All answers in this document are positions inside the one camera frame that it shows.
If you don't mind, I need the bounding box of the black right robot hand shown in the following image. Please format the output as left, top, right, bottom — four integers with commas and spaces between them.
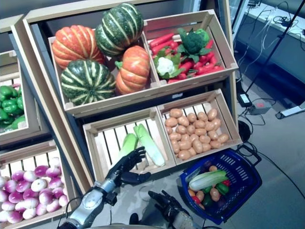
148, 189, 191, 222

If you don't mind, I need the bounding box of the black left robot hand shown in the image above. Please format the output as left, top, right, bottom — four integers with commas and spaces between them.
104, 146, 152, 189

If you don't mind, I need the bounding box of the blue plastic shopping basket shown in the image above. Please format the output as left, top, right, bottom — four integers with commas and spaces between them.
178, 149, 263, 225

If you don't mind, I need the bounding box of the napa cabbage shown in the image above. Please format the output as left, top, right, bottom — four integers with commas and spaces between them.
188, 169, 229, 192
118, 133, 139, 159
132, 123, 166, 167

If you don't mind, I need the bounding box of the wooden cabbage crate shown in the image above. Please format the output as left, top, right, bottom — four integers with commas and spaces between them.
82, 106, 177, 183

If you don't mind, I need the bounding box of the green cucumber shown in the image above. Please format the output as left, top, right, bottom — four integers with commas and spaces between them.
202, 193, 214, 207

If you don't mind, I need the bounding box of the wooden pumpkin crate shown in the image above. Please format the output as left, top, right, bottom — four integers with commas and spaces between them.
47, 22, 167, 113

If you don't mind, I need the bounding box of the flat green striped pumpkin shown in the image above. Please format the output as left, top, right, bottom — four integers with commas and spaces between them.
60, 59, 117, 107

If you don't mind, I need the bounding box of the small orange pumpkin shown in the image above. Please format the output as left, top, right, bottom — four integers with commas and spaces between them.
115, 45, 151, 95

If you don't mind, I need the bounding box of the wooden turnip crate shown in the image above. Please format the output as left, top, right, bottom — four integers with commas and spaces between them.
0, 140, 72, 229

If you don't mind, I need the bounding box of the wooden pepper crate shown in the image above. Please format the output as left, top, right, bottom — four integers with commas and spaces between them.
0, 50, 43, 144

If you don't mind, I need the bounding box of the black round shelf foot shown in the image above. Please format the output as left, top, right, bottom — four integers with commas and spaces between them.
238, 120, 253, 144

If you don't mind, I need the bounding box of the white cauliflower with leaves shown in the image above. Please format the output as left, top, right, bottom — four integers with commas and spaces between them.
153, 49, 185, 80

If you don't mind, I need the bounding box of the wooden potato crate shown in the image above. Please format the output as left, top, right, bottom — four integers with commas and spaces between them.
157, 88, 243, 167

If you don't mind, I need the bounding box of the large orange pumpkin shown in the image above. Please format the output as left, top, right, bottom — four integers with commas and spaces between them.
51, 25, 105, 70

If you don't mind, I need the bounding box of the black power adapter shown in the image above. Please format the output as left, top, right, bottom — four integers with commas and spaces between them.
239, 93, 253, 107

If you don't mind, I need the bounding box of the grey box with red light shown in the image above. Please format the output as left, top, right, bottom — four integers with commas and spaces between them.
249, 102, 271, 115

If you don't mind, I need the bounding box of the large green striped pumpkin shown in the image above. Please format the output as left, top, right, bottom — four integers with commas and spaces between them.
95, 2, 144, 58

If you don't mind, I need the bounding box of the green broccoli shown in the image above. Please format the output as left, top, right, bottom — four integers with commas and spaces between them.
177, 28, 213, 63

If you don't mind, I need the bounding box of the grey tripod leg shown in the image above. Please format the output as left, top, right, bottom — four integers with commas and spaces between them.
275, 102, 305, 119

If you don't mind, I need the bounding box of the wooden carrot crate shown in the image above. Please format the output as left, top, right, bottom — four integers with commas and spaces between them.
142, 10, 239, 83

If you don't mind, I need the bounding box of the black tripod pole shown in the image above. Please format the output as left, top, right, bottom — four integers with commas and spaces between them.
244, 0, 305, 93

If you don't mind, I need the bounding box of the white counter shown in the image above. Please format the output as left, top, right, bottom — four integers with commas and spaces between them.
245, 0, 305, 36

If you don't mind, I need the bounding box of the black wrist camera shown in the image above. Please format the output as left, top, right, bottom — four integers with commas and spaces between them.
104, 193, 118, 206

